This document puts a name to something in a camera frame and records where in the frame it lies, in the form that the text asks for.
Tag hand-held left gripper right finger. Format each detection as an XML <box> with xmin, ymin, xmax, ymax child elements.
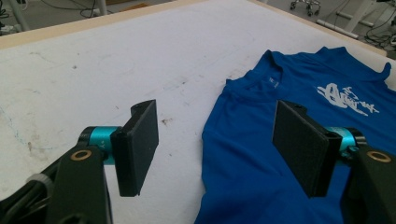
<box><xmin>272</xmin><ymin>99</ymin><xmax>367</xmax><ymax>199</ymax></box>

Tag black floor cables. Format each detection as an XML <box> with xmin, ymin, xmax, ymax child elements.
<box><xmin>363</xmin><ymin>8</ymin><xmax>396</xmax><ymax>52</ymax></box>

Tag white felt mat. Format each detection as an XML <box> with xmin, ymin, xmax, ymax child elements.
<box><xmin>0</xmin><ymin>0</ymin><xmax>396</xmax><ymax>224</ymax></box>

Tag blue T-shirt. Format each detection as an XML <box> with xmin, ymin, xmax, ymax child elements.
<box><xmin>194</xmin><ymin>46</ymin><xmax>396</xmax><ymax>224</ymax></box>

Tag office chair wheel base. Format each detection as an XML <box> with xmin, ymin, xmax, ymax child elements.
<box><xmin>289</xmin><ymin>0</ymin><xmax>322</xmax><ymax>18</ymax></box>

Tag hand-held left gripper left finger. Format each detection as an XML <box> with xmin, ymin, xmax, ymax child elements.
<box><xmin>78</xmin><ymin>99</ymin><xmax>160</xmax><ymax>198</ymax></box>

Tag white metal stand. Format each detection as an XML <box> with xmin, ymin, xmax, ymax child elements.
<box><xmin>316</xmin><ymin>0</ymin><xmax>378</xmax><ymax>40</ymax></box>

